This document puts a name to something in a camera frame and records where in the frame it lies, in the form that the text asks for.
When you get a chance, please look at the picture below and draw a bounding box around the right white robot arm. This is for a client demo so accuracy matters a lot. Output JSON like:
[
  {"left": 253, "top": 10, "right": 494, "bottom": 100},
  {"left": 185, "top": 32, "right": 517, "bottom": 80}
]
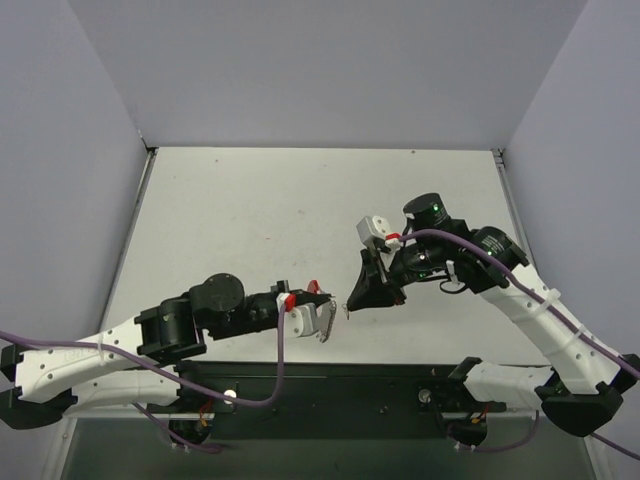
[{"left": 346, "top": 193, "right": 639, "bottom": 449}]

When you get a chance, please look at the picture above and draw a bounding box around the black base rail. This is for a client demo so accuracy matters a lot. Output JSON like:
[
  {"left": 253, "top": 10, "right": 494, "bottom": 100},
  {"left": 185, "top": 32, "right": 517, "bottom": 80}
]
[{"left": 146, "top": 363, "right": 506, "bottom": 441}]

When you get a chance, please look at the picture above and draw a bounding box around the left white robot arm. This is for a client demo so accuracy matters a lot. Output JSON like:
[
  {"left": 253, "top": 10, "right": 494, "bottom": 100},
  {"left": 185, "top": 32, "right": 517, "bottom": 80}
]
[{"left": 1, "top": 273, "right": 335, "bottom": 430}]

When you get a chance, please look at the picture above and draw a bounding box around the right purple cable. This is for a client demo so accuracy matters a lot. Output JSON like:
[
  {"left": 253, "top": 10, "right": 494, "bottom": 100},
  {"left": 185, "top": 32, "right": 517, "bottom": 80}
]
[{"left": 399, "top": 228, "right": 640, "bottom": 461}]

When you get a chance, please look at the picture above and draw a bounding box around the red handled metal keyring holder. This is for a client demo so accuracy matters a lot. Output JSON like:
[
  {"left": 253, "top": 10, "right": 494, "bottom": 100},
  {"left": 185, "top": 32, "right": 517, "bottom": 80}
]
[{"left": 307, "top": 280, "right": 337, "bottom": 343}]

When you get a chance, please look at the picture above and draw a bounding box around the aluminium frame rail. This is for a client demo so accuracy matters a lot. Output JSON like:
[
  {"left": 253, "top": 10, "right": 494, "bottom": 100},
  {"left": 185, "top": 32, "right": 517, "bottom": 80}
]
[{"left": 492, "top": 147, "right": 559, "bottom": 341}]

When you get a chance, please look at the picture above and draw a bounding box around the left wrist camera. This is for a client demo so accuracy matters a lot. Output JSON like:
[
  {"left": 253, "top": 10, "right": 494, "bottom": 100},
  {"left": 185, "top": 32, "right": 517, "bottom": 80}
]
[{"left": 283, "top": 304, "right": 315, "bottom": 339}]

